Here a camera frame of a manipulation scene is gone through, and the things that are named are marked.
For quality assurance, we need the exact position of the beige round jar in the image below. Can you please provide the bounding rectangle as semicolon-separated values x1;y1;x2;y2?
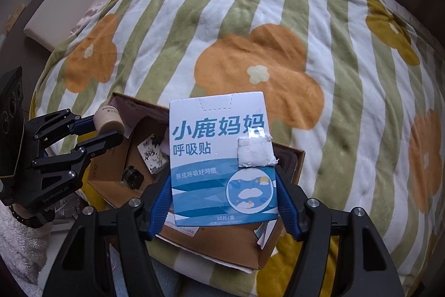
95;104;125;135

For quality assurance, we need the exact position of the striped flower print blanket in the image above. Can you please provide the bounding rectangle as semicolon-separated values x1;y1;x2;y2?
29;0;445;297

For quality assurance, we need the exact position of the small black jar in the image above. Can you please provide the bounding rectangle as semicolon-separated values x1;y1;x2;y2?
122;165;145;189

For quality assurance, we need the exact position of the cardboard box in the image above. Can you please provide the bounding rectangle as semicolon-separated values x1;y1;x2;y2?
85;92;306;270

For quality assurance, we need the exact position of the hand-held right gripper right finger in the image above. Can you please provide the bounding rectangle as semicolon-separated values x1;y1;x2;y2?
276;166;406;297

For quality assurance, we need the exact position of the white tissue packet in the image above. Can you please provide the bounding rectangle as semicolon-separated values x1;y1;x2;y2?
137;133;171;174

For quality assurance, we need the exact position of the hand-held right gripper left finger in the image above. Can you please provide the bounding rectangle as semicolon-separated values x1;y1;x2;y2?
42;179;172;297

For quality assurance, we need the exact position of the black bead bracelet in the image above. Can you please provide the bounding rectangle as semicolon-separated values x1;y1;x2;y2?
9;205;56;229

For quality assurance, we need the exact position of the person's left forearm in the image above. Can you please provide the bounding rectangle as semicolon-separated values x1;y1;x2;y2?
0;203;47;285

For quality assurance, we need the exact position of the blue and white carton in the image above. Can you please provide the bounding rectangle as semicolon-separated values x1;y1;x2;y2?
169;92;281;227

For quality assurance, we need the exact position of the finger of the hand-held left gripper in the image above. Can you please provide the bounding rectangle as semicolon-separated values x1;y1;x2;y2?
32;130;125;179
26;109;100;144

